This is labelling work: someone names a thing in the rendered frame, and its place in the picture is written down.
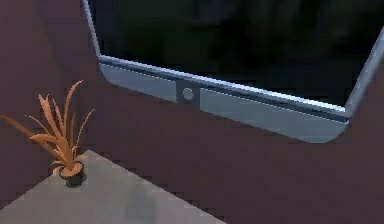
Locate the silver framed television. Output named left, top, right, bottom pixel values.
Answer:
left=80, top=0, right=384, bottom=144

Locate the grey table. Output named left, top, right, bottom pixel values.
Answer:
left=0, top=149, right=228, bottom=224

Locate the orange potted house plant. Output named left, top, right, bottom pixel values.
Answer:
left=0, top=79, right=95, bottom=188

